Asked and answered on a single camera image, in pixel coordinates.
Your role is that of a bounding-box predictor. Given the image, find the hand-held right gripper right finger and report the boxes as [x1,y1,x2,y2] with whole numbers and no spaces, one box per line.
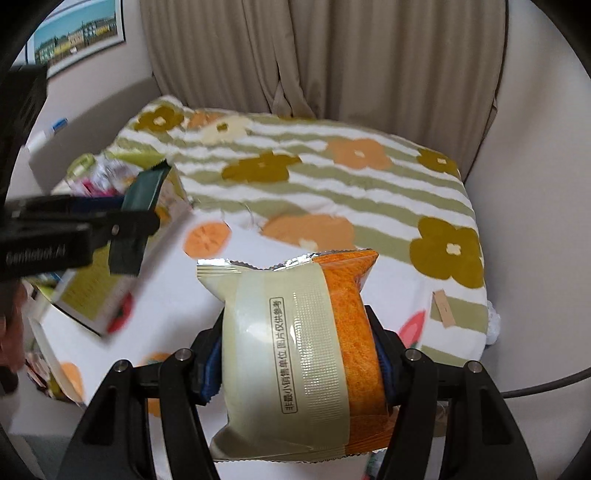
[365,305,539,480]

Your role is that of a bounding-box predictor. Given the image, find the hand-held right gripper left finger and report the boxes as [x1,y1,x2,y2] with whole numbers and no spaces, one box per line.
[55,318,227,480]

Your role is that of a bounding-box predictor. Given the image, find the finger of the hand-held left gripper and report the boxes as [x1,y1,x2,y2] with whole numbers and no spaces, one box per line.
[88,209,161,251]
[9,194,127,217]

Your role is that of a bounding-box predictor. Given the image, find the dark green snack packet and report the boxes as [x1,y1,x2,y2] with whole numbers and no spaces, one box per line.
[108,164,172,278]

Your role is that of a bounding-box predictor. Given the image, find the green printed cardboard box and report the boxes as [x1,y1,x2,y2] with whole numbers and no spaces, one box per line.
[23,152,195,407]

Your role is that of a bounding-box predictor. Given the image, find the orange cream snack packet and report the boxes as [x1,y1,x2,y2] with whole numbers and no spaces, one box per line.
[196,248,393,463]

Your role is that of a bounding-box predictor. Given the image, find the person's left hand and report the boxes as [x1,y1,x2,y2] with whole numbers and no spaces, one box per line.
[0,282,27,372]

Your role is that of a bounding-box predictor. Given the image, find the purple gold snack packet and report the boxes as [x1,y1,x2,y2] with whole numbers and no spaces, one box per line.
[69,157,139,198]

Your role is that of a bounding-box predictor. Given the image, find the brown fabric label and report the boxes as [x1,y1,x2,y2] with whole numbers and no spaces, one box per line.
[429,290,456,329]

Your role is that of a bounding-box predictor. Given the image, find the white tube blue cap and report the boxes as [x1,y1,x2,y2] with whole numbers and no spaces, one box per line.
[25,117,69,155]

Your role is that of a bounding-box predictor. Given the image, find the white knitted cloth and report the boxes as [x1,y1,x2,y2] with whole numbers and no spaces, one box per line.
[482,300,502,345]

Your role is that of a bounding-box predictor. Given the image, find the green striped floral blanket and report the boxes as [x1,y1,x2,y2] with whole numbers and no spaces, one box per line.
[113,95,485,333]

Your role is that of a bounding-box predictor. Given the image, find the beige curtain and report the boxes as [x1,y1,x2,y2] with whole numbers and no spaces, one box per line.
[139,0,509,181]

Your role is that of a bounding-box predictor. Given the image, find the black cable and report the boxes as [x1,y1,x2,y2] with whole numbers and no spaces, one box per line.
[501,367,591,400]

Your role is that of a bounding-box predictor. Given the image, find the wall poster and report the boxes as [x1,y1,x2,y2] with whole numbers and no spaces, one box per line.
[25,0,126,79]

